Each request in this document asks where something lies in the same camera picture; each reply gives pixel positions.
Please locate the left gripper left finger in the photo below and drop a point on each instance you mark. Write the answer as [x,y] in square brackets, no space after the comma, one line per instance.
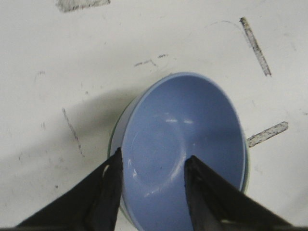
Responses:
[92,203]

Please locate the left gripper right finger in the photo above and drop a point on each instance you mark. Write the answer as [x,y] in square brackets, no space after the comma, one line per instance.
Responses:
[216,204]

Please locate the blue bowl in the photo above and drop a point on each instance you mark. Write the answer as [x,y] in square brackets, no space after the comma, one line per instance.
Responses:
[173,134]

